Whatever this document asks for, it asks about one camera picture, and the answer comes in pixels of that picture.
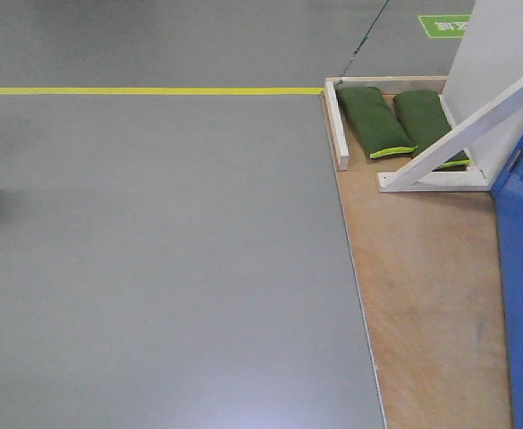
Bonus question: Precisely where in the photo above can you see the white door wall panel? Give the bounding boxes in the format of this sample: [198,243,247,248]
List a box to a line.
[443,0,523,183]

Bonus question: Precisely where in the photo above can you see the white diagonal wooden brace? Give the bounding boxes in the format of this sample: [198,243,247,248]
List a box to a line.
[378,77,523,191]

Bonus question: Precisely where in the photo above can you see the green sandbag by door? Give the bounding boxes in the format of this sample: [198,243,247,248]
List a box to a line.
[392,89,452,158]
[336,85,417,160]

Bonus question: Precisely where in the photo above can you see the right green sandbag by door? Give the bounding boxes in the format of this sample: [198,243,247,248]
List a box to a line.
[392,89,452,158]

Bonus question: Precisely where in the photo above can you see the plywood door platform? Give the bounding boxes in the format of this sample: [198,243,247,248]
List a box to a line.
[323,83,511,428]

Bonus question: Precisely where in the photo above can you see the left green sandbag by door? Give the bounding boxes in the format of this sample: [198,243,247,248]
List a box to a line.
[336,85,417,160]

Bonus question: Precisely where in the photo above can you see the white wooden door base frame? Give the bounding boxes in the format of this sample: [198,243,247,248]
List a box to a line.
[321,76,490,192]

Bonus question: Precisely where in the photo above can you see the dark guy rope by door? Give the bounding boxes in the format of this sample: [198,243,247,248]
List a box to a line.
[340,0,392,80]

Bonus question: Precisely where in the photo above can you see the green floor sign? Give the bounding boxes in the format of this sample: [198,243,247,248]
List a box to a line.
[418,14,471,38]

